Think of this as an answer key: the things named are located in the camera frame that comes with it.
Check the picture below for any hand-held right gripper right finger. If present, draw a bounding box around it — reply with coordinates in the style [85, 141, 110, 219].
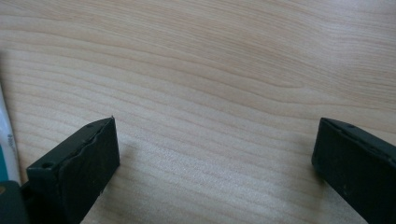
[311, 117, 396, 224]

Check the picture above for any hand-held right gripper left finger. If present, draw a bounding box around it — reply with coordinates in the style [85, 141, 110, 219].
[25, 116, 121, 224]

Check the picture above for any white and teal packet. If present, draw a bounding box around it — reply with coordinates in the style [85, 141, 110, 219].
[0, 83, 22, 185]

